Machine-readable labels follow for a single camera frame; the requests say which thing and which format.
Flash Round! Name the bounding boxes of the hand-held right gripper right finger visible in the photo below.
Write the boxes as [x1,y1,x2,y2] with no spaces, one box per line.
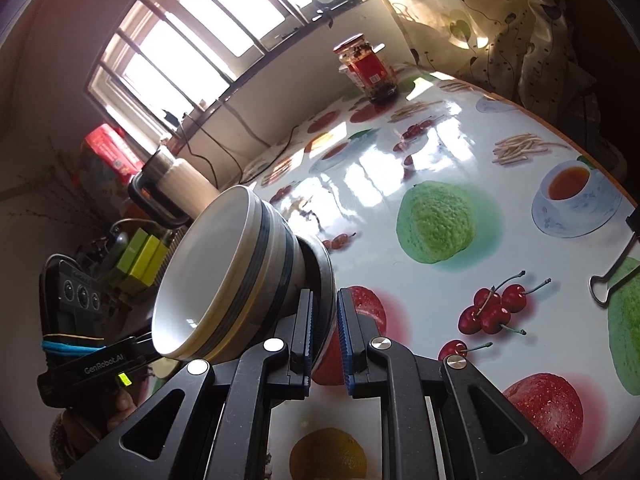
[336,287,583,480]

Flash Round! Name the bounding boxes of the red-lidded sauce jar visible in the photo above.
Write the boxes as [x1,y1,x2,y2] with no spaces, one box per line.
[334,34,399,104]

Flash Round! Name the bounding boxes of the grey patterned tray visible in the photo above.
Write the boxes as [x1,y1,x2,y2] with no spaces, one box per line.
[150,230,188,282]

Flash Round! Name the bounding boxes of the person's left hand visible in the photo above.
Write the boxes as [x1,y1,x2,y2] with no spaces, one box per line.
[50,385,138,466]

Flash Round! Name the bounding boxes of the red carton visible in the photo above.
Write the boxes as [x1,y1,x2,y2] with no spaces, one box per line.
[84,124,143,186]

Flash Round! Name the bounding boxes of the dry twig branches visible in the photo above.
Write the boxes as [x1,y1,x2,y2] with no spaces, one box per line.
[0,135,92,232]

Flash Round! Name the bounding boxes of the thick green box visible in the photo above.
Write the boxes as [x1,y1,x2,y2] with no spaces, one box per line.
[127,235,164,287]

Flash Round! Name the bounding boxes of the barred window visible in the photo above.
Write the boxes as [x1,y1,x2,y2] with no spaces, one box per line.
[87,0,381,157]

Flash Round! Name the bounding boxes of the black power cable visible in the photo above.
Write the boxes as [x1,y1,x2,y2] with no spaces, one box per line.
[177,119,297,186]

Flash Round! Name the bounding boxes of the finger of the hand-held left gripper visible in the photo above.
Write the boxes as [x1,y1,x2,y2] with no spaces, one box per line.
[107,332,163,362]

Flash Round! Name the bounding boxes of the black binder clip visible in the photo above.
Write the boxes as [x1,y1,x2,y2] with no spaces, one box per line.
[589,210,640,306]

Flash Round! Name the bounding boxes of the heart-print curtain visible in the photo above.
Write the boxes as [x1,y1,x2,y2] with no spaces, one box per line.
[360,0,640,127]

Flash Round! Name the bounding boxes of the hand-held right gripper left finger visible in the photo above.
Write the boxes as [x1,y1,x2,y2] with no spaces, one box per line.
[62,289,316,480]

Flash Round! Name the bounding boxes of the cream electric kettle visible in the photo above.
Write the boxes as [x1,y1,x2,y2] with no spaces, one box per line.
[127,147,221,228]

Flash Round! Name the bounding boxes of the thin green box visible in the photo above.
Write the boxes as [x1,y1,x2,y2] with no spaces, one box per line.
[116,229,151,281]

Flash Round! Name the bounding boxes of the small white blue-striped bowl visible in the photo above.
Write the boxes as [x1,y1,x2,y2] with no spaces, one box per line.
[151,186,275,361]

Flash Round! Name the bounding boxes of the floral printed bag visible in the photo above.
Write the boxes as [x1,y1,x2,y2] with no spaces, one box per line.
[75,152,126,188]

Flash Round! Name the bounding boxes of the black object on windowsill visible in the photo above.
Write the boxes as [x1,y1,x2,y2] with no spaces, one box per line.
[307,0,337,29]

